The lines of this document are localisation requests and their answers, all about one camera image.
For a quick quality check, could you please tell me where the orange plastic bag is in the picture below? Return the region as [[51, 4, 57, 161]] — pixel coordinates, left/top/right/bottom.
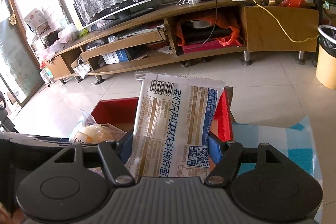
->
[[176, 13, 244, 47]]

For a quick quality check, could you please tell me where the blue white checkered tablecloth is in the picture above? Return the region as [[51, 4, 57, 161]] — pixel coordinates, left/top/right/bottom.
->
[[231, 116, 322, 224]]

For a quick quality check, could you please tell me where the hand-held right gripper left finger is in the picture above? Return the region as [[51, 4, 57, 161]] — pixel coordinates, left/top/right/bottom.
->
[[54, 132, 134, 185]]

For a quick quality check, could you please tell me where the blue white carton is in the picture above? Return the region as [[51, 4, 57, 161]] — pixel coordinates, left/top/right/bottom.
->
[[102, 49, 132, 64]]

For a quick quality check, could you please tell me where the silver set-top box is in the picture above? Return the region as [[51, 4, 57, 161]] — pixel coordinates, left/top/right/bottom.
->
[[115, 25, 167, 39]]

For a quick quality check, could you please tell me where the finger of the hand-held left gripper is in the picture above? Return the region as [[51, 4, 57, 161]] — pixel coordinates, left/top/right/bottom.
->
[[34, 135, 74, 147]]

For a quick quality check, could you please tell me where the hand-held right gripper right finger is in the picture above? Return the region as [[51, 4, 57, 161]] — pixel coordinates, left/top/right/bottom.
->
[[205, 132, 285, 186]]

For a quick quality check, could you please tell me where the flat red box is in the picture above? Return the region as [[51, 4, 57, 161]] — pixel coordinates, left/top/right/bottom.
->
[[181, 39, 248, 56]]

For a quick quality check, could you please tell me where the red cardboard box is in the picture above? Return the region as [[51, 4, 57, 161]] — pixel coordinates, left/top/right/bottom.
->
[[91, 86, 234, 151]]

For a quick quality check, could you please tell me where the yellow trash bin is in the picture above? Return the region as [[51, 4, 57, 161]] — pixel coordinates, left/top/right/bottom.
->
[[315, 25, 336, 89]]

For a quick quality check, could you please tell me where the glass door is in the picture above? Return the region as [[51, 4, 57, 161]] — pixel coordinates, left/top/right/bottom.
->
[[0, 0, 45, 106]]

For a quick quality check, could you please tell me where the white bread packet blue print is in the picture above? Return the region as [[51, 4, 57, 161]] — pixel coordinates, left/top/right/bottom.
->
[[123, 70, 226, 178]]

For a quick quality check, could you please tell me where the round bun packet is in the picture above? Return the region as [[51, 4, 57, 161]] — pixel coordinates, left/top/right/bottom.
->
[[69, 109, 129, 146]]

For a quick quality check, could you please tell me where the red plastic bag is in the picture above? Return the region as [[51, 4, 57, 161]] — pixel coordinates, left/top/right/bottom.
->
[[278, 0, 306, 8]]

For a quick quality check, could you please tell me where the wooden tv stand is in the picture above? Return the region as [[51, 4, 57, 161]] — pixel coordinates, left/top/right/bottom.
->
[[42, 0, 319, 83]]

